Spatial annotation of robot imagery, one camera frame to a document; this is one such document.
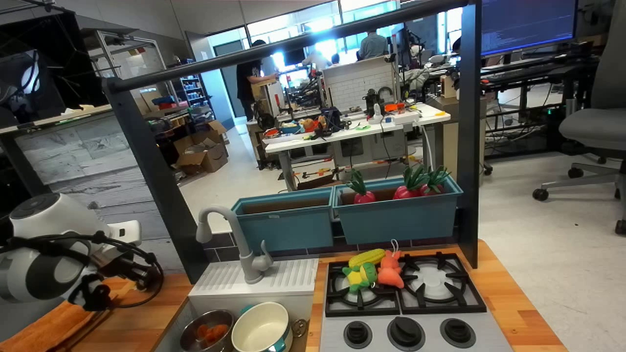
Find black metal frame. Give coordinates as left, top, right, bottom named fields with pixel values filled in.
left=102, top=0, right=482, bottom=283

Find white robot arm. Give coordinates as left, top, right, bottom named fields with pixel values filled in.
left=0, top=195, right=165, bottom=312

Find white teal enamel pot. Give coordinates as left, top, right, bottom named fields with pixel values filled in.
left=231, top=302, right=294, bottom=352

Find blue computer monitor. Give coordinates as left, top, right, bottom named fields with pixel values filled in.
left=482, top=0, right=577, bottom=58

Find toy stove top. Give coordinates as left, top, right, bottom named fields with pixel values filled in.
left=321, top=253, right=511, bottom=352

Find orange plush toy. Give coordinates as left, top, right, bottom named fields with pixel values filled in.
left=194, top=326, right=229, bottom=347

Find teal planter box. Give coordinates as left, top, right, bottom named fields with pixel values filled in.
left=231, top=191, right=333, bottom=253
left=329, top=177, right=464, bottom=245

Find cardboard box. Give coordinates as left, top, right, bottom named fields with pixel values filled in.
left=174, top=122, right=229, bottom=175

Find green yellow plush vegetable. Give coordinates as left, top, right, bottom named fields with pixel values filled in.
left=343, top=249, right=386, bottom=294

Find left teal planter box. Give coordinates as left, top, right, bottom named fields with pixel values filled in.
left=231, top=191, right=333, bottom=253

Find steel pot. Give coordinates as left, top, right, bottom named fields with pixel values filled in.
left=178, top=312, right=233, bottom=352

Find right teal planter box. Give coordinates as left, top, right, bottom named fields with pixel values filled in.
left=329, top=177, right=464, bottom=245

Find wooden cutting board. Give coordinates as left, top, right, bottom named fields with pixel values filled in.
left=0, top=304, right=112, bottom=352

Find white workbench table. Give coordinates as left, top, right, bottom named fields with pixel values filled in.
left=264, top=103, right=452, bottom=191

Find red radish toys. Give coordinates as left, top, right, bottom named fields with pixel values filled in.
left=349, top=167, right=448, bottom=204

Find white sink basin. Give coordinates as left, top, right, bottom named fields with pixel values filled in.
left=157, top=259, right=319, bottom=352

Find orange carrot plush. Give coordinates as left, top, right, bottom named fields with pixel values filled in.
left=378, top=253, right=405, bottom=290

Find grey office chair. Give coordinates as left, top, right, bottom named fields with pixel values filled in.
left=532, top=0, right=626, bottom=236

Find grey wood backsplash panel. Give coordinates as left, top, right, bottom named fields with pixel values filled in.
left=16, top=112, right=184, bottom=273

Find grey toy faucet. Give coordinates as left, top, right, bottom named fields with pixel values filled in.
left=196, top=208, right=274, bottom=286

